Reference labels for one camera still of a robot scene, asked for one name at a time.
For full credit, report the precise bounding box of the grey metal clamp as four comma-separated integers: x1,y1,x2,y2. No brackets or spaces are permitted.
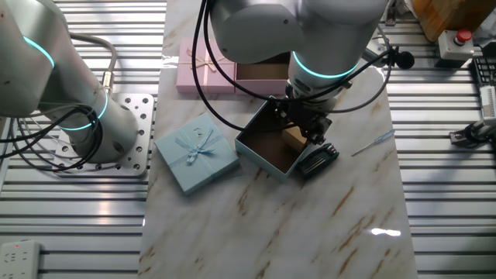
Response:
384,0,400,27

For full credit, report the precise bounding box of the marble pattern table mat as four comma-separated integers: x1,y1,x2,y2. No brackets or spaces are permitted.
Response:
137,0,419,279

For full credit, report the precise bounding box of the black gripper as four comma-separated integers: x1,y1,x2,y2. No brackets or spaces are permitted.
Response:
274,95,333,146

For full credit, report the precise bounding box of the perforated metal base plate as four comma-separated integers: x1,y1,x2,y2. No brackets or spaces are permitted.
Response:
52,92,156,178

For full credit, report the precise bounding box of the open light blue gift box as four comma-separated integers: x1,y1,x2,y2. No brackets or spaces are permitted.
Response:
234,98,311,183

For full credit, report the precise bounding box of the black round cable knob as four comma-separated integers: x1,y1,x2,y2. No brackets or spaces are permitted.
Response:
389,48,415,71

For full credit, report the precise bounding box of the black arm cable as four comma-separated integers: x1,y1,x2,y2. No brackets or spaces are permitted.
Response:
191,0,394,133

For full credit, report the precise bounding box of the wooden cube block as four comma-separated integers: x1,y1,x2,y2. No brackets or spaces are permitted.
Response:
281,126,309,153

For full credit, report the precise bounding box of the open pink gift box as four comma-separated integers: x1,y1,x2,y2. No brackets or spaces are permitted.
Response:
234,52,291,96

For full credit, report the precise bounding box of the black folding hex key set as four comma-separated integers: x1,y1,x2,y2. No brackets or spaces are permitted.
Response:
296,142,340,181

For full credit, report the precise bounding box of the clear plastic pipette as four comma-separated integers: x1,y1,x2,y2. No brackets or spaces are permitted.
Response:
350,129,396,158

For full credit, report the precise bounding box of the light blue lid with ribbon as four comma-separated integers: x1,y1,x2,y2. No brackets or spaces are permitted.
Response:
153,112,240,196

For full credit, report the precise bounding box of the black base cable bundle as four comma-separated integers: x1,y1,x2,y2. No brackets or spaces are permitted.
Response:
0,104,105,171

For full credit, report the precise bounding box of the white power strip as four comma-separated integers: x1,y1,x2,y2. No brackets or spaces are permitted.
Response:
0,239,42,279

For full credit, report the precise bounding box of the thick grey base cable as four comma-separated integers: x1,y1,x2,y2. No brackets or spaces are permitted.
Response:
65,31,119,96

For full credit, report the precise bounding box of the wooden box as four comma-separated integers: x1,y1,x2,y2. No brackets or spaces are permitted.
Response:
412,0,496,43

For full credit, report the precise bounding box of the emergency stop button box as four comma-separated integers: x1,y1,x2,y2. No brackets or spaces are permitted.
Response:
434,28,476,69

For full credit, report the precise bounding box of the pink box lid with ribbon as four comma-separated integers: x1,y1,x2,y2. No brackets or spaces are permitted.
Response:
175,37,237,95

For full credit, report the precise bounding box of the black keyboard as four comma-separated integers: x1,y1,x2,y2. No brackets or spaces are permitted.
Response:
470,57,496,88

